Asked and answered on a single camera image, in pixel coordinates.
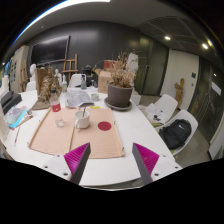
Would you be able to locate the small white cup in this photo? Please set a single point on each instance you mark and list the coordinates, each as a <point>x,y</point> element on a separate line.
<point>95,97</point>

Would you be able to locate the colourful book stack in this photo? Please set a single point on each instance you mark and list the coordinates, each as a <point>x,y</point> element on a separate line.
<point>15,116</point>

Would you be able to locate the flat round red coaster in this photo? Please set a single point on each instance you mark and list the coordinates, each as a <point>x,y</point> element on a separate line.
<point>104,126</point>

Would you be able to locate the white spray bottle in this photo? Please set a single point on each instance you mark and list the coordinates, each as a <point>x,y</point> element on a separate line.
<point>64,85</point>

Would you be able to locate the brown cardboard box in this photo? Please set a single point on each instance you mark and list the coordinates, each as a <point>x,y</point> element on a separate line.
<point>104,81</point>

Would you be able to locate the wooden figure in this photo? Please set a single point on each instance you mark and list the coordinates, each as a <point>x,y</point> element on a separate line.
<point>179,91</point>

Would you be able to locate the clear bottle with red label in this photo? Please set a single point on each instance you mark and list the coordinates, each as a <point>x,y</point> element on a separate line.
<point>57,108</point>

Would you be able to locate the open printed magazine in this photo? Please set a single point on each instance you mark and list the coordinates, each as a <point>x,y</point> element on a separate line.
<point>78,97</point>

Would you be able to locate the black case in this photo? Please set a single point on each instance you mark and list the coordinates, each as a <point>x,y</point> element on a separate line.
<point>9,100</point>

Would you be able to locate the white mug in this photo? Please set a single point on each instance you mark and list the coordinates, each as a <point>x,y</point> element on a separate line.
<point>82,119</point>

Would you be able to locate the white plaster bust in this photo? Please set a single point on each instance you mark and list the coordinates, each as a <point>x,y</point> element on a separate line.
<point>32,71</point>

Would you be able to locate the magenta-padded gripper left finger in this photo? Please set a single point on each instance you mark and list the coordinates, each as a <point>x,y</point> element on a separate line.
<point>76,159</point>

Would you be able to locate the black backpack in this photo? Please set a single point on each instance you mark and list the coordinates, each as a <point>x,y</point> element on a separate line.
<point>175,133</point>

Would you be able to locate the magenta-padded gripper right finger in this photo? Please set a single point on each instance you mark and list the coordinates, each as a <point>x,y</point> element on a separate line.
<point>147,159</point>

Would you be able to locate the brown wooden sculpture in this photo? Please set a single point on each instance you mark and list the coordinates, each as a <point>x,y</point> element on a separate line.
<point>49,87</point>

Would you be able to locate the yellow marker pen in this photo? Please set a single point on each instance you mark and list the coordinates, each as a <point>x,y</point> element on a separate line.
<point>95,107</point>

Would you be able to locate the red pencil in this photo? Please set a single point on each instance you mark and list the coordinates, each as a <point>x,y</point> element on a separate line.
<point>16,136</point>

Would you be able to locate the grey plant saucer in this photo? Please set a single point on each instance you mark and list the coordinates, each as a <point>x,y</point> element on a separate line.
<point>117,108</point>

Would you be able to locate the wooden easel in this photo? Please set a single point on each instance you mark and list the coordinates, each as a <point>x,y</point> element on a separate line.
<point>70,68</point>

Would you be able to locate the brown cardboard sheet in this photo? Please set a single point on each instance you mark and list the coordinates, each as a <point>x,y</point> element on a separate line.
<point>100,141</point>

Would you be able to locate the metal spoon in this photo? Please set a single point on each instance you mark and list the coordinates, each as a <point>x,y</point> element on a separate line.
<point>84,111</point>

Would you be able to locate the grey pot with dried plant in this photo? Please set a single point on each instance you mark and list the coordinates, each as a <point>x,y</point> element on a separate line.
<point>119,93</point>

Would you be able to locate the black wall screen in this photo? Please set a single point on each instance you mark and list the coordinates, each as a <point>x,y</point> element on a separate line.
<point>50,50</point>

